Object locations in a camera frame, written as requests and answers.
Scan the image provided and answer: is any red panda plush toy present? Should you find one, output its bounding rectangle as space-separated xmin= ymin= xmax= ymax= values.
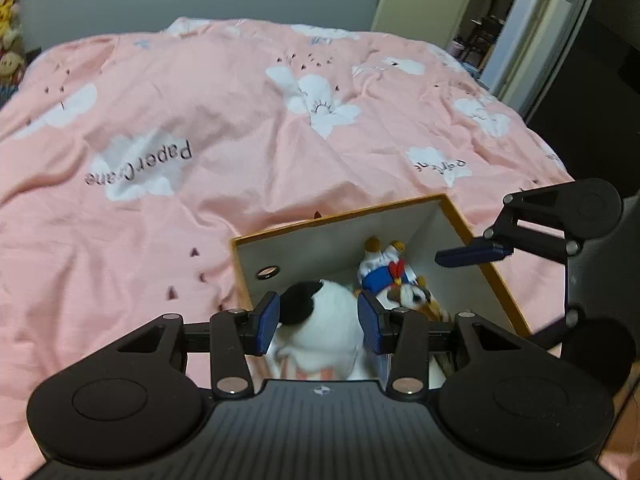
xmin=355 ymin=236 xmax=451 ymax=322

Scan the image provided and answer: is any white striped plush toy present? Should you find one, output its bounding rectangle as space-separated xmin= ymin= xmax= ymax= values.
xmin=265 ymin=280 xmax=373 ymax=380

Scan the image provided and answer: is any orange cardboard box white inside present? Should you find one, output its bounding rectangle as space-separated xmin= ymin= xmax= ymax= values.
xmin=229 ymin=193 xmax=533 ymax=391

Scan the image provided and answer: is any pink patterned duvet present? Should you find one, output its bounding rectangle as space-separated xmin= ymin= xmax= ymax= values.
xmin=0 ymin=15 xmax=640 ymax=480

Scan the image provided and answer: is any plush toys pile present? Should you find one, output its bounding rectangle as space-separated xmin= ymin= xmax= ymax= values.
xmin=0 ymin=0 xmax=26 ymax=87

